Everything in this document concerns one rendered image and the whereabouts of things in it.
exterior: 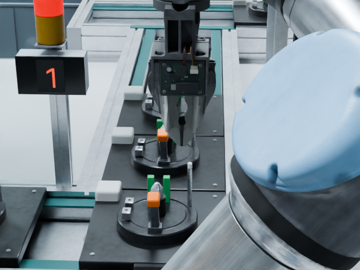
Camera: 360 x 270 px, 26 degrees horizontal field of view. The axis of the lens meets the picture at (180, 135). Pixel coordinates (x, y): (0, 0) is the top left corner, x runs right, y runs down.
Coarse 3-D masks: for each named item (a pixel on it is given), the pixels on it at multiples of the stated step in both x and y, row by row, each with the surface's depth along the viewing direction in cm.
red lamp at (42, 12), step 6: (36, 0) 131; (42, 0) 130; (48, 0) 130; (54, 0) 130; (60, 0) 131; (36, 6) 131; (42, 6) 131; (48, 6) 131; (54, 6) 131; (60, 6) 132; (36, 12) 132; (42, 12) 131; (48, 12) 131; (54, 12) 131; (60, 12) 132
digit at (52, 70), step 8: (40, 64) 135; (48, 64) 135; (56, 64) 135; (40, 72) 135; (48, 72) 135; (56, 72) 135; (40, 80) 136; (48, 80) 136; (56, 80) 136; (64, 80) 136; (40, 88) 137; (48, 88) 137; (56, 88) 137; (64, 88) 136
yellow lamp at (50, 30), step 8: (56, 16) 132; (40, 24) 132; (48, 24) 132; (56, 24) 132; (64, 24) 134; (40, 32) 133; (48, 32) 132; (56, 32) 133; (64, 32) 135; (40, 40) 134; (48, 40) 133; (56, 40) 133; (64, 40) 135
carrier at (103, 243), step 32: (96, 192) 143; (128, 192) 146; (160, 192) 133; (192, 192) 146; (224, 192) 146; (96, 224) 136; (128, 224) 132; (160, 224) 130; (192, 224) 132; (96, 256) 127; (128, 256) 127; (160, 256) 127
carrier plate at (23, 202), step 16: (16, 192) 146; (32, 192) 146; (16, 208) 141; (32, 208) 141; (16, 224) 136; (32, 224) 137; (0, 240) 131; (16, 240) 131; (0, 256) 127; (16, 256) 127
